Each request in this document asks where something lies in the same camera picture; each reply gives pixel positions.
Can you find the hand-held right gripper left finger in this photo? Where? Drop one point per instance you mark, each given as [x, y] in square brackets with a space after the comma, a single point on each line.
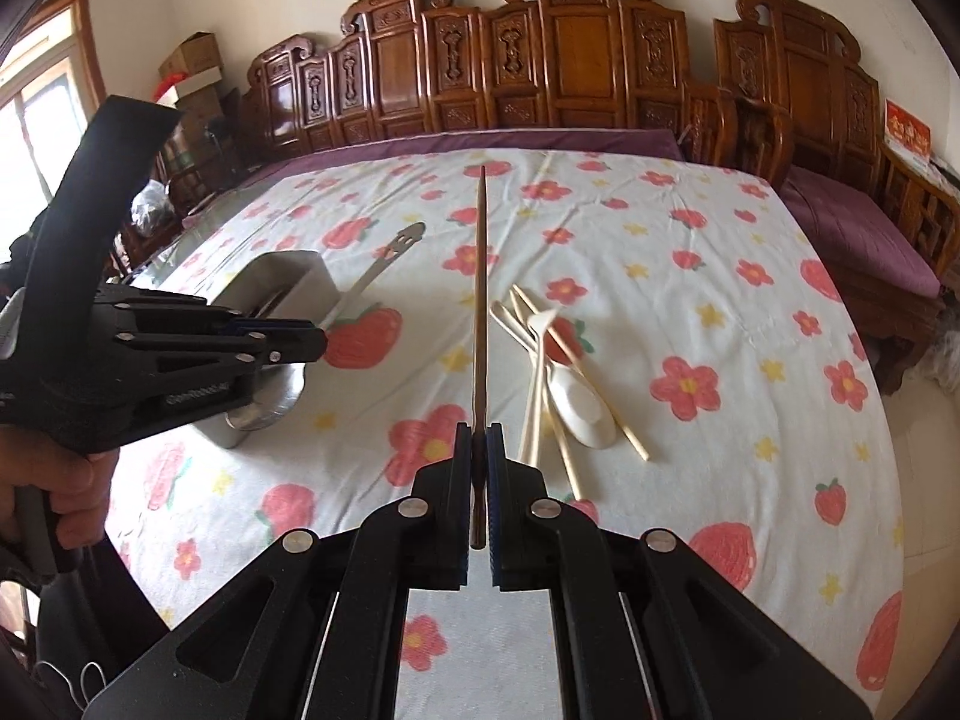
[461, 465]

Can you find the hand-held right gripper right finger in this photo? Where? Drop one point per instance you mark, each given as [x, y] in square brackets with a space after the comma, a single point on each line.
[496, 465]

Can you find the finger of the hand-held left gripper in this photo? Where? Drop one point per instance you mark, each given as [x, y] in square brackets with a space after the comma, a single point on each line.
[270, 324]
[292, 349]

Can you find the metal tin box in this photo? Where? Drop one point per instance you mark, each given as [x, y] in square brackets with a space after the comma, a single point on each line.
[296, 277]

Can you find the cream chopstick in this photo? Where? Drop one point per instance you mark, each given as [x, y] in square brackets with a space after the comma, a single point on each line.
[534, 420]

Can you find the white soup spoon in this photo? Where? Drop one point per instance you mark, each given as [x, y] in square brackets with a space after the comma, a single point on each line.
[581, 405]

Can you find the cutlery set spoons fork chopsticks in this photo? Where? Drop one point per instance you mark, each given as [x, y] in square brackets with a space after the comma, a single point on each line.
[634, 445]

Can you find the brown wooden chopstick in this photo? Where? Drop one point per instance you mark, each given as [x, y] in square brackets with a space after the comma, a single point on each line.
[480, 300]

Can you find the person's left hand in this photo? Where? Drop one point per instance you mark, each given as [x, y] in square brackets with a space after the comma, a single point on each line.
[60, 491]

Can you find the clear plastic bag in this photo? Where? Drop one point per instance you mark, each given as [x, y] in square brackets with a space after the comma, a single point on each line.
[154, 206]

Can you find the dark wooden chair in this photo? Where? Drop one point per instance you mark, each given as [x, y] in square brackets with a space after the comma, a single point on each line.
[172, 187]

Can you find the stack of dark boxes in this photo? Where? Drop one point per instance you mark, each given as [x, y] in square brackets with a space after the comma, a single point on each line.
[199, 116]

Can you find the white flat box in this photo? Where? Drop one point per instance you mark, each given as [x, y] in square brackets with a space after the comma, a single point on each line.
[196, 82]

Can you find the strawberry flower print tablecloth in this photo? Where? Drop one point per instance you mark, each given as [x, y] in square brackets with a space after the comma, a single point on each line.
[675, 277]

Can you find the long purple seat cushion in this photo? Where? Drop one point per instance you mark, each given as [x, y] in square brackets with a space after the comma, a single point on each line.
[465, 141]

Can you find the brown cardboard box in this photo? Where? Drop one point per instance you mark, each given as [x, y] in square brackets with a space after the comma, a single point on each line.
[191, 56]

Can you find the carved wooden sofa bench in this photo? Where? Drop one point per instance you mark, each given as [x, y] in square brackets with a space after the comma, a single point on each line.
[480, 60]

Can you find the short purple seat cushion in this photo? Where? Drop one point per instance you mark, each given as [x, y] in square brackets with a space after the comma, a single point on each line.
[855, 232]

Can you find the carved wooden armchair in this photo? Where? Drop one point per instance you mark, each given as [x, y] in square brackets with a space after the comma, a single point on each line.
[810, 105]

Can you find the red greeting card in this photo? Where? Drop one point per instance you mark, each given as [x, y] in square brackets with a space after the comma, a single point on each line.
[907, 127]

